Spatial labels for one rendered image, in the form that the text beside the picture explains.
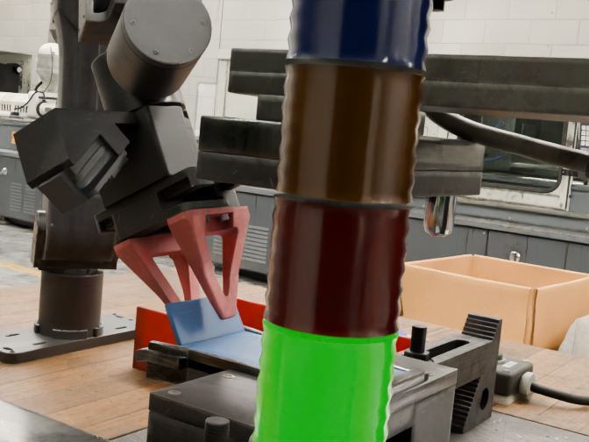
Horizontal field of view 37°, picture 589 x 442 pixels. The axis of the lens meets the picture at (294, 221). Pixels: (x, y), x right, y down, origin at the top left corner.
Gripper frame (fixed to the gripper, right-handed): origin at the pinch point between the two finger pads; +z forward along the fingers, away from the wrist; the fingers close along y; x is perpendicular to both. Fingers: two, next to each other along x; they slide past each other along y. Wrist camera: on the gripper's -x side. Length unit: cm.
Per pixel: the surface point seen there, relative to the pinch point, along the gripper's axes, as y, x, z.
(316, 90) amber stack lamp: 29.8, -27.9, -1.8
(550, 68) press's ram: 29.3, -4.9, -4.7
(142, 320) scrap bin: -18.5, 12.1, -2.6
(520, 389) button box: 5.9, 33.0, 14.6
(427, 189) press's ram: 18.6, 0.8, -2.3
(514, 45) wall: -168, 658, -174
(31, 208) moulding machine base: -577, 474, -188
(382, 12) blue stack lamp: 31.9, -27.2, -3.0
